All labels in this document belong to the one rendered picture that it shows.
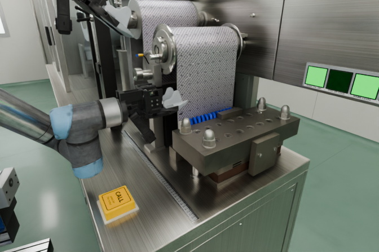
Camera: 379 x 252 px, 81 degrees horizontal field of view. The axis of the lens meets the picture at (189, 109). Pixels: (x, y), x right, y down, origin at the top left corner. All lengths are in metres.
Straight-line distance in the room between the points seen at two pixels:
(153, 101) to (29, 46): 5.61
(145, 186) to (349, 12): 0.69
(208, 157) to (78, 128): 0.31
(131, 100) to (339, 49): 0.55
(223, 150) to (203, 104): 0.22
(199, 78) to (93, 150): 0.37
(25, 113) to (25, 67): 5.56
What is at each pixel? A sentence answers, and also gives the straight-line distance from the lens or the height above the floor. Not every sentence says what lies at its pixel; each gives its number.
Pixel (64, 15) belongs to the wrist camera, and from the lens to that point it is 0.59.
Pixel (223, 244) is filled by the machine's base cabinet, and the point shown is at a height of 0.77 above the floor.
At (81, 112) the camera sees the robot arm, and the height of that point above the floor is 1.14.
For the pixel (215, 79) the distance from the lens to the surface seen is 0.74.
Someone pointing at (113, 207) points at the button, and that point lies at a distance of 0.59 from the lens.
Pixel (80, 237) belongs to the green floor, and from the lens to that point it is 1.83.
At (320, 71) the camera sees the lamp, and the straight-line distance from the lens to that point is 0.72.
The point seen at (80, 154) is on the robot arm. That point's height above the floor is 1.03.
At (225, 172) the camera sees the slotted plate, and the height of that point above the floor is 0.94.
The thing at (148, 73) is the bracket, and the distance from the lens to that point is 0.70.
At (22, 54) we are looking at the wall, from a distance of 6.16.
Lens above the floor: 1.33
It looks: 22 degrees down
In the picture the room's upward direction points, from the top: straight up
